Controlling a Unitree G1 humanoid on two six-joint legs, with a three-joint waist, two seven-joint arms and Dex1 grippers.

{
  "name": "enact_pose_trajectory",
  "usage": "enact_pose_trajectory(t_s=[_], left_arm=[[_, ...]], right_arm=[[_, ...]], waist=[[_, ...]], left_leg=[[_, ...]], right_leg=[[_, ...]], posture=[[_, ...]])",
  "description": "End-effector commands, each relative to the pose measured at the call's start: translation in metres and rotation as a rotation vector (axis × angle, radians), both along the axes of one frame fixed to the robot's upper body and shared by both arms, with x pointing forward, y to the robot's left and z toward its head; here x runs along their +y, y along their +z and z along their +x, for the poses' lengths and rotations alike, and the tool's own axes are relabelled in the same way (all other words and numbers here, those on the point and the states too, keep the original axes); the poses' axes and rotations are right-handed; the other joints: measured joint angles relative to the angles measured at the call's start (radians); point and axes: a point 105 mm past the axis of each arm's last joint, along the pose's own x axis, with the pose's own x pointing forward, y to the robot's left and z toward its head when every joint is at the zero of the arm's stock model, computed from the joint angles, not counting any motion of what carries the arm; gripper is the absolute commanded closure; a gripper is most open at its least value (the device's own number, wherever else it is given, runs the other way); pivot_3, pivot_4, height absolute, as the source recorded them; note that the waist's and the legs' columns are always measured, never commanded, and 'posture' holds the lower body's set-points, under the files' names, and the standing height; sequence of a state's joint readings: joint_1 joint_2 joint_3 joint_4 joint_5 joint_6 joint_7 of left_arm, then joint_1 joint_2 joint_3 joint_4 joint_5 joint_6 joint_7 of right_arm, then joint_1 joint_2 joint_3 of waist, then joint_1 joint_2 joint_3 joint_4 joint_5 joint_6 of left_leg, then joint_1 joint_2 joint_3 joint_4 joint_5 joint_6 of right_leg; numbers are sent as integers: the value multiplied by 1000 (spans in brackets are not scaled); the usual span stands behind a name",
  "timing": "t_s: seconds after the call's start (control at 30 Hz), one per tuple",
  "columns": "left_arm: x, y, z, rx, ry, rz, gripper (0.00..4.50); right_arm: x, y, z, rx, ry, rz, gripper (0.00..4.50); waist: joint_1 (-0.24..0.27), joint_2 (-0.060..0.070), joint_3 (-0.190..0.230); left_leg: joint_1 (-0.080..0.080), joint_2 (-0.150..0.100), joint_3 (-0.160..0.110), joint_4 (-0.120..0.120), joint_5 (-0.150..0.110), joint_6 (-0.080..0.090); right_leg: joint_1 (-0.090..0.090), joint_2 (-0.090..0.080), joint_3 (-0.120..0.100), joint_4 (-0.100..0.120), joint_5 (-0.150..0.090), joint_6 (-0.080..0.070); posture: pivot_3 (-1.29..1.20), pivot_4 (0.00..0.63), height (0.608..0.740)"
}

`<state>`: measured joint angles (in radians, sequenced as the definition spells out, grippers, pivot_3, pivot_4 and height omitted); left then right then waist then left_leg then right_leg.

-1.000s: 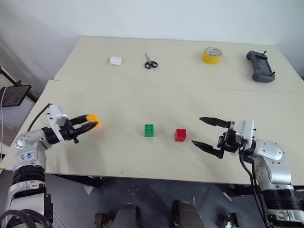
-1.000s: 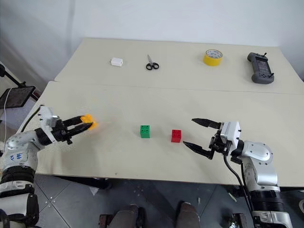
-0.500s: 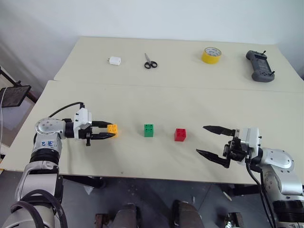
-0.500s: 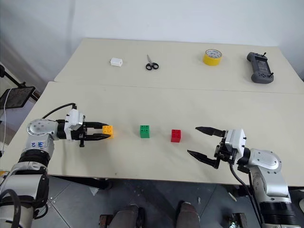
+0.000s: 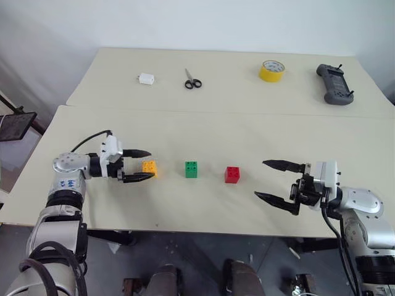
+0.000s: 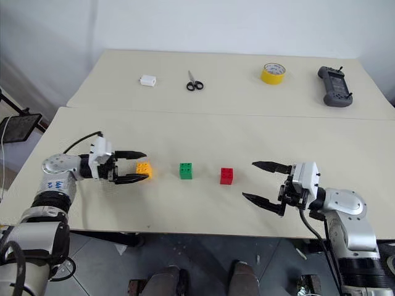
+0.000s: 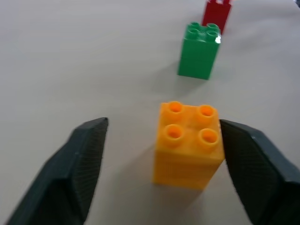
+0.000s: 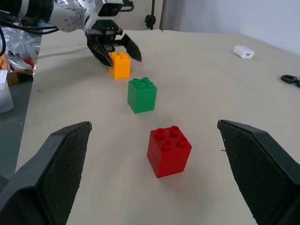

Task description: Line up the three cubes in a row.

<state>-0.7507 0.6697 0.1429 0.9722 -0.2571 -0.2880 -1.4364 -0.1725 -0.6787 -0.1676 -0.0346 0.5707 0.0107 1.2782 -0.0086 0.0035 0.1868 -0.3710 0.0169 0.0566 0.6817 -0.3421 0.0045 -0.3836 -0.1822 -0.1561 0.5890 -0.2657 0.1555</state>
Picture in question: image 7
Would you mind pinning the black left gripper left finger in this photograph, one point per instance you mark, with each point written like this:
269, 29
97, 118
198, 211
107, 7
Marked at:
63, 178

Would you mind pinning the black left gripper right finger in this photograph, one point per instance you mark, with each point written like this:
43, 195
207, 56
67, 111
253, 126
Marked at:
260, 173

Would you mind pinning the orange toy building block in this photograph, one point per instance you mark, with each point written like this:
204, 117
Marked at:
187, 150

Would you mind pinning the green toy building block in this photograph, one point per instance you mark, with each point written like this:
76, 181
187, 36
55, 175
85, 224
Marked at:
199, 56

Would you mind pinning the red toy building block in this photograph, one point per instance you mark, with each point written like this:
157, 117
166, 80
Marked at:
216, 15

